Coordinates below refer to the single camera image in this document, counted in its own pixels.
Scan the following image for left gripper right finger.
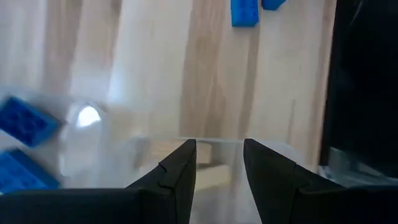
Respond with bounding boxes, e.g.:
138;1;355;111
243;138;398;224

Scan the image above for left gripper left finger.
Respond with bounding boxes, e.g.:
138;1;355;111
0;139;197;224

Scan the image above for small blue toy brick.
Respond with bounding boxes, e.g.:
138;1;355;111
0;148;60;194

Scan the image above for large blue toy brick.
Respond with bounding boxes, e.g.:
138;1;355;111
230;0;260;28
262;0;287;11

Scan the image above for plain wooden block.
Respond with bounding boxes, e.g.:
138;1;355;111
149;139;213;166
195;164;231;191

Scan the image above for clear plastic bin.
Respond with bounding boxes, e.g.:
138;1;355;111
0;88;398;224

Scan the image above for black surface beside table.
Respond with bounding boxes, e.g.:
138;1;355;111
319;0;398;187

